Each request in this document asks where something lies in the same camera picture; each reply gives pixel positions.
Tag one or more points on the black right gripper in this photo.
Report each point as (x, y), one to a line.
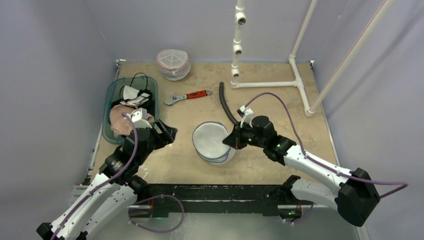
(236, 136)

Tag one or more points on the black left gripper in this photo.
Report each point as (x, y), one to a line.
(167, 135)

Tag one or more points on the white mesh laundry bag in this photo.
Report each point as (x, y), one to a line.
(207, 139)

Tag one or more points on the pink lace bra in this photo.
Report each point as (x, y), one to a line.
(120, 125)

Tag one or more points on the pink trimmed mesh laundry bag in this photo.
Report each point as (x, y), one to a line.
(173, 64)

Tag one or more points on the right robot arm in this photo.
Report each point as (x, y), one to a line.
(351, 192)

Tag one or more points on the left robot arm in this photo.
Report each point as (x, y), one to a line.
(115, 187)

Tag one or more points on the black bra in bin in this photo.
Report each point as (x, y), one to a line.
(135, 98)

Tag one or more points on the teal plastic bin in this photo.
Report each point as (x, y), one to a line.
(115, 92)

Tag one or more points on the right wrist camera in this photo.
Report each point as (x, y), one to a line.
(246, 115)

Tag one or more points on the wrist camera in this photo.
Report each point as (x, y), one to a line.
(141, 118)
(246, 115)

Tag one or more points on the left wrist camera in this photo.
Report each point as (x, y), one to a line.
(141, 118)

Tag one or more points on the red handled adjustable wrench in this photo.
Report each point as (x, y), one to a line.
(193, 95)

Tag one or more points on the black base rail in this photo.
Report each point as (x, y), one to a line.
(165, 198)

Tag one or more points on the white PVC pipe frame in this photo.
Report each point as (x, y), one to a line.
(309, 109)

